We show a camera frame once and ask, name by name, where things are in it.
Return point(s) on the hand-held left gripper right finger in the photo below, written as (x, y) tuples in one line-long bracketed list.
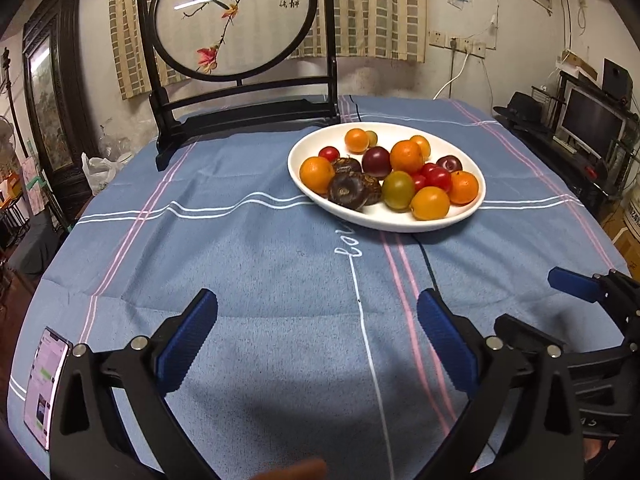
[(445, 340)]

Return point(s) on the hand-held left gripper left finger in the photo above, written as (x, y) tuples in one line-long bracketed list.
[(187, 340)]

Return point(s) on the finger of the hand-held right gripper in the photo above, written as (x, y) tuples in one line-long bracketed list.
[(572, 284), (520, 332)]

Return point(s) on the white oval plate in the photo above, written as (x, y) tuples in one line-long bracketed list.
[(450, 220)]

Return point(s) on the yellow orange mandarin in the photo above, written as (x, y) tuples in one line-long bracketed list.
[(430, 203)]

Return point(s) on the large yellow green plum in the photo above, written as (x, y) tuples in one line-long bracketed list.
[(398, 190)]

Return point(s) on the large dark red plum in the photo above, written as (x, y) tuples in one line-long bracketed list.
[(376, 161)]

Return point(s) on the dark brown water chestnut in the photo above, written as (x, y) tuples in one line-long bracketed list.
[(374, 191), (346, 190), (346, 164)]

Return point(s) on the person's right hand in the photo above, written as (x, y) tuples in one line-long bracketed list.
[(597, 452)]

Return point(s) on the person's left hand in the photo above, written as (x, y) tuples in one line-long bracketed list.
[(295, 471)]

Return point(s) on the white plastic bucket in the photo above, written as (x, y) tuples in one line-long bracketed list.
[(632, 220)]

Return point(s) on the blue striped tablecloth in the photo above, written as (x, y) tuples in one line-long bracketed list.
[(225, 260)]

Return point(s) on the black tv stand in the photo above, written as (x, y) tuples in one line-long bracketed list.
[(565, 165)]

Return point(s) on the smartphone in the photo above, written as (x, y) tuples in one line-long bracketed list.
[(47, 385)]

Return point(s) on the computer monitor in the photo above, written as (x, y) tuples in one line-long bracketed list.
[(590, 120)]

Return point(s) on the small dark red plum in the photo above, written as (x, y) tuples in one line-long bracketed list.
[(449, 163)]

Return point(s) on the black hat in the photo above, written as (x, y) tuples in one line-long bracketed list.
[(520, 110)]

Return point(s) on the white plastic bag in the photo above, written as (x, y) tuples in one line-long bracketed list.
[(102, 172)]

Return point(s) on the small orange mandarin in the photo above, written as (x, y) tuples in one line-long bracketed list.
[(424, 144)]

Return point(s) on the black speaker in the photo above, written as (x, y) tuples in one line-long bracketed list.
[(616, 77)]

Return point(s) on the small green plum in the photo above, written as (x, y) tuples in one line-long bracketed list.
[(372, 137)]

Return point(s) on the cardboard box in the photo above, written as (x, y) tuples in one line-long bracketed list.
[(577, 64)]

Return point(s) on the dark framed picture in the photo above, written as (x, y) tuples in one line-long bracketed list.
[(55, 95)]

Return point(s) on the black framed embroidery screen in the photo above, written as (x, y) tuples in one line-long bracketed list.
[(235, 15)]

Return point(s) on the beige patterned curtain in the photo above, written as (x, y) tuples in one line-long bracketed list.
[(380, 10)]

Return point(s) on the white wall socket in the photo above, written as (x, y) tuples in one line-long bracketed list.
[(438, 39)]

